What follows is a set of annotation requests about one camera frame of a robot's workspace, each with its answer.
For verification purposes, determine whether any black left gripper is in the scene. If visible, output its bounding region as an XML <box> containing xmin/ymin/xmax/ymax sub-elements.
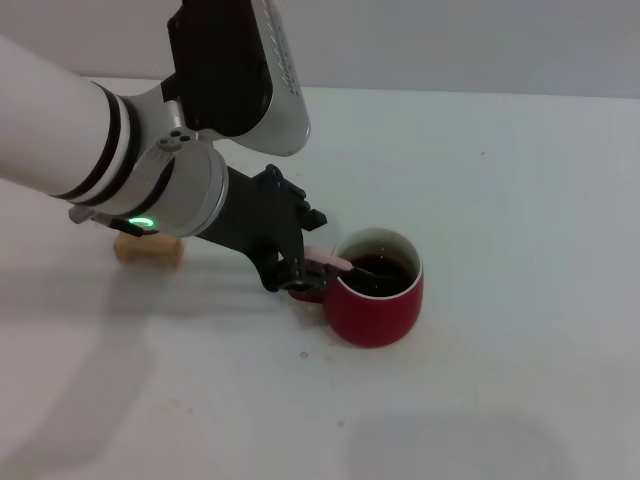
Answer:
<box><xmin>192</xmin><ymin>163</ymin><xmax>336</xmax><ymax>293</ymax></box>

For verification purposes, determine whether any pink handled metal spoon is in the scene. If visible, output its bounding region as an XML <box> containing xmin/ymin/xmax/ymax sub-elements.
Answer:
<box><xmin>304</xmin><ymin>247</ymin><xmax>396</xmax><ymax>282</ymax></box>

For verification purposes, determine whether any red ceramic cup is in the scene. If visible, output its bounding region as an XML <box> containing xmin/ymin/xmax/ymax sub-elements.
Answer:
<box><xmin>287</xmin><ymin>227</ymin><xmax>425</xmax><ymax>349</ymax></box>

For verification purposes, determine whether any dark coffee liquid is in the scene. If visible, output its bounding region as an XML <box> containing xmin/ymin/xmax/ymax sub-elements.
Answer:
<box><xmin>344</xmin><ymin>253</ymin><xmax>417</xmax><ymax>296</ymax></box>

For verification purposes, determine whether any pale notched wooden block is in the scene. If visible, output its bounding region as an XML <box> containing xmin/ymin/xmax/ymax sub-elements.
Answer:
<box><xmin>113</xmin><ymin>233</ymin><xmax>184</xmax><ymax>273</ymax></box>

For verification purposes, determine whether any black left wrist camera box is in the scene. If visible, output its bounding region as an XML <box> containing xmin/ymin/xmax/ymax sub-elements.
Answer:
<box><xmin>167</xmin><ymin>0</ymin><xmax>311</xmax><ymax>157</ymax></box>

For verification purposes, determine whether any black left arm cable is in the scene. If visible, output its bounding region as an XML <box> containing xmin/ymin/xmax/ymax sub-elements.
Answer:
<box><xmin>68</xmin><ymin>205</ymin><xmax>161</xmax><ymax>238</ymax></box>

